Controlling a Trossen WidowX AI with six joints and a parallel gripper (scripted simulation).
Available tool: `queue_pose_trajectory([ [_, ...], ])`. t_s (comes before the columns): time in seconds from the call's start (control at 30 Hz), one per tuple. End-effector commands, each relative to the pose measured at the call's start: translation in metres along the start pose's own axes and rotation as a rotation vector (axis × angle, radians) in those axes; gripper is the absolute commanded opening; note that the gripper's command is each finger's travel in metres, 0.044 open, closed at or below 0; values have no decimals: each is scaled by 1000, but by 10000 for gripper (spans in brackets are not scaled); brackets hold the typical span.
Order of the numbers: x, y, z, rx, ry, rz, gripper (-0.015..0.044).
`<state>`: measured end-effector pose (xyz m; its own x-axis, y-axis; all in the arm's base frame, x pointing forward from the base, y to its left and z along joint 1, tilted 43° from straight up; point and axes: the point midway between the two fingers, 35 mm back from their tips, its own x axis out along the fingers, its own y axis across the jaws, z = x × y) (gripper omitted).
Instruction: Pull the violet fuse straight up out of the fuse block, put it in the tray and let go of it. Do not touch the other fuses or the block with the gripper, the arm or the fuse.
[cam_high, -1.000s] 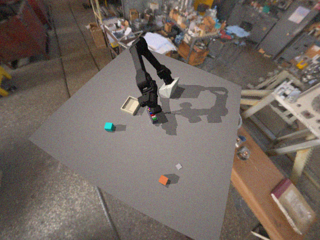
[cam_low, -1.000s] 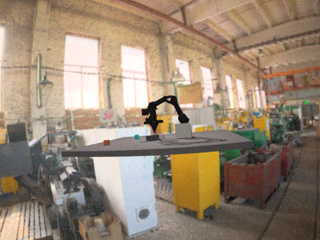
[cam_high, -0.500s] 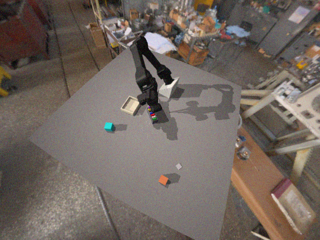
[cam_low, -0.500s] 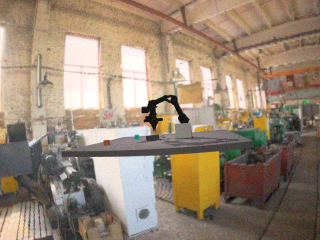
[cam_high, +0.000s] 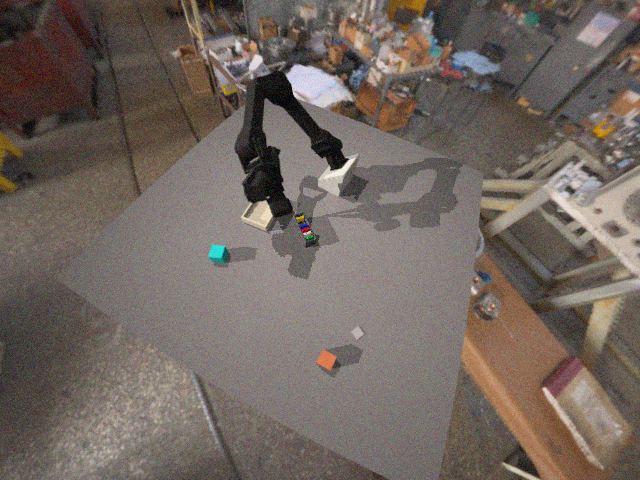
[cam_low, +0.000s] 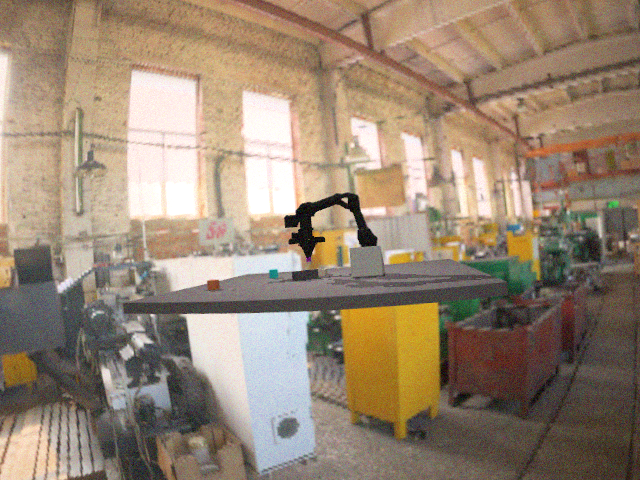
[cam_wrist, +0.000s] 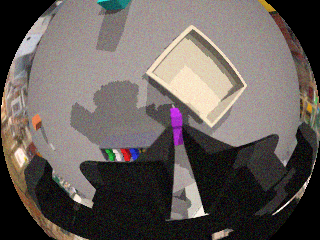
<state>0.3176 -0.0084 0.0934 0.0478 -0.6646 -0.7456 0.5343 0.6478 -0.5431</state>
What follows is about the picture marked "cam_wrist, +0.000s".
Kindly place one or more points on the blue fuse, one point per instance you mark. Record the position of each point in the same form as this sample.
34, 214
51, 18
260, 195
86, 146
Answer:
135, 153

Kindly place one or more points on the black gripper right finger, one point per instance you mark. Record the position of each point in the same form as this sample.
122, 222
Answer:
214, 164

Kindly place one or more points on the small teal block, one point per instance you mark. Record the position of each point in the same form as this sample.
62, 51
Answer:
113, 4

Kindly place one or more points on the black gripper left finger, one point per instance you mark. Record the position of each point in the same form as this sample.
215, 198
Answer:
151, 173

